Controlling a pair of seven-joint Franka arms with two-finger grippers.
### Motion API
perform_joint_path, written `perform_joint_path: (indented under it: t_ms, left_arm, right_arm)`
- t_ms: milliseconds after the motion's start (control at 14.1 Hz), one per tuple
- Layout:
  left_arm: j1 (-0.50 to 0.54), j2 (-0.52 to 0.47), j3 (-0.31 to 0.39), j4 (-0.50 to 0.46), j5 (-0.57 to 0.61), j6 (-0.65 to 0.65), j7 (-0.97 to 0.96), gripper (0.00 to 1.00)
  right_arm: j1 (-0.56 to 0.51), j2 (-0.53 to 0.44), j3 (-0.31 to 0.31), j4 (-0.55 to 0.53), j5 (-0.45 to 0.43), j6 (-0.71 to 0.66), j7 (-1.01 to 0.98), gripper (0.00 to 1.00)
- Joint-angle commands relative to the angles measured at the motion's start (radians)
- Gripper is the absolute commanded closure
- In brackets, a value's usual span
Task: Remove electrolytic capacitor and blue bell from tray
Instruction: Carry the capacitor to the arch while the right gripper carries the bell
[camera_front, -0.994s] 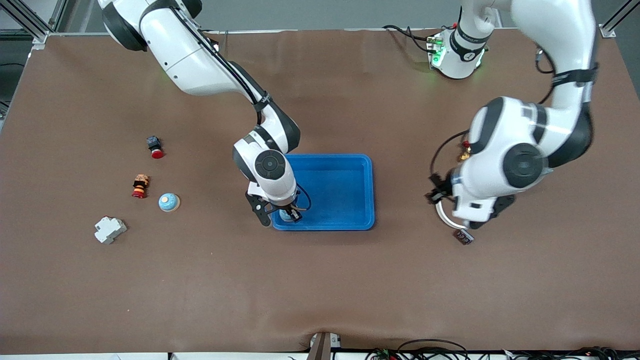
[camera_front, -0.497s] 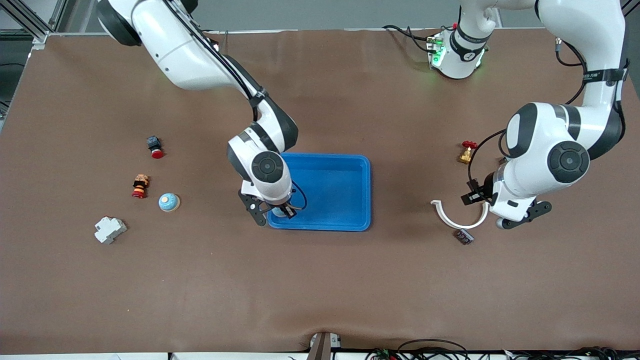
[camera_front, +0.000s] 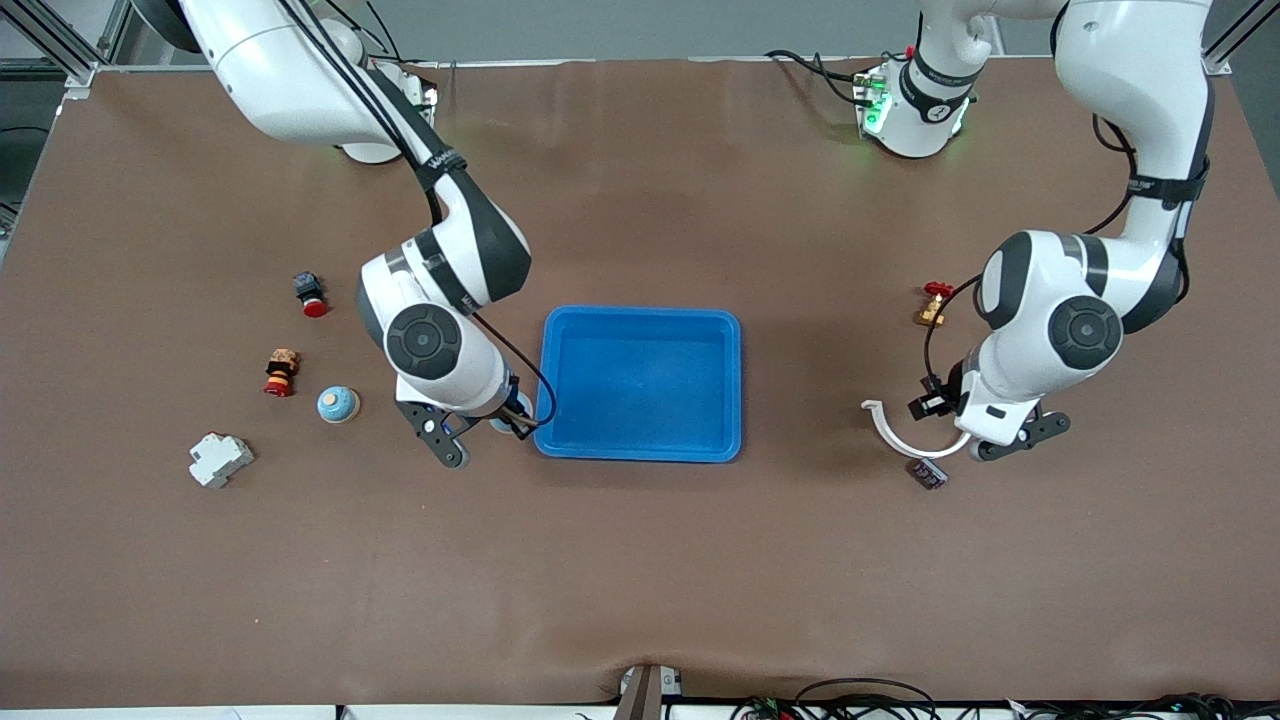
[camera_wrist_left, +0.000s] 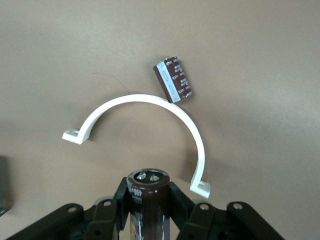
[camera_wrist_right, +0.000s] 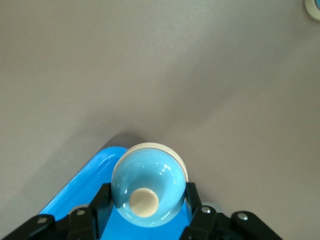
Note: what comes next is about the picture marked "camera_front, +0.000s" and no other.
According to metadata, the grey metal camera bracket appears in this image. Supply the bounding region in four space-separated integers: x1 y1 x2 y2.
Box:
614 663 684 720

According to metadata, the white curved pipe clip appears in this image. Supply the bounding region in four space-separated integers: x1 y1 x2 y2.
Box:
860 399 976 461

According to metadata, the light blue service bell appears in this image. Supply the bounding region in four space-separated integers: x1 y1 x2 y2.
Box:
488 392 533 435
316 385 362 426

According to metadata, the blue plastic tray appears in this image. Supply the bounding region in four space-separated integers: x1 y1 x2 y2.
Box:
532 305 744 464

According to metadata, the aluminium frame profile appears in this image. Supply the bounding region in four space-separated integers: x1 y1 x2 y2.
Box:
0 0 136 89
1205 0 1280 77

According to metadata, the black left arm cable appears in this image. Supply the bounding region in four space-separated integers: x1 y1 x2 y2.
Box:
918 113 1141 401

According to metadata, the black cable bundle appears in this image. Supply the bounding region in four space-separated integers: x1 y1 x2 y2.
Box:
730 678 1280 720

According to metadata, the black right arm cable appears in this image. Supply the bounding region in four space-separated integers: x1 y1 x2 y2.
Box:
280 0 559 429

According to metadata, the white circuit breaker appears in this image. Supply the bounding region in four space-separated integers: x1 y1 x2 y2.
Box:
188 432 255 490

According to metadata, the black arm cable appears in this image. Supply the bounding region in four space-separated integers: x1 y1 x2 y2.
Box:
280 0 559 429
918 113 1141 401

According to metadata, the brass valve red handle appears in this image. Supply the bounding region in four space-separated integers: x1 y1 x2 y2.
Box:
914 281 957 330

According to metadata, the black base cable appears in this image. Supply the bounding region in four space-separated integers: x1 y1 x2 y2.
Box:
765 48 863 106

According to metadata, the red yellow push button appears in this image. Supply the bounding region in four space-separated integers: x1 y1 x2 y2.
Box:
263 348 301 399

